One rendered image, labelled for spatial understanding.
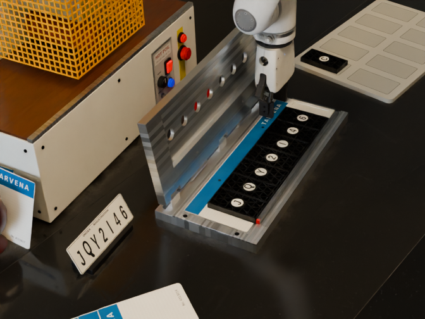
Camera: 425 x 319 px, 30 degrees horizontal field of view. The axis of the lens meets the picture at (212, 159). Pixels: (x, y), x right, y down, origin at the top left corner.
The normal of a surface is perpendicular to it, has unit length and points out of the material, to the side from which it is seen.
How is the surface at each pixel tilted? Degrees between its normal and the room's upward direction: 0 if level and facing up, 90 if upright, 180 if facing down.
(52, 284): 0
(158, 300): 0
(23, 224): 69
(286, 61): 90
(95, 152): 90
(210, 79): 81
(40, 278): 0
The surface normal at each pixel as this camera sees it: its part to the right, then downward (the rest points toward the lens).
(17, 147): -0.47, 0.56
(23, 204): -0.51, 0.22
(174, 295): -0.04, -0.79
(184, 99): 0.86, 0.15
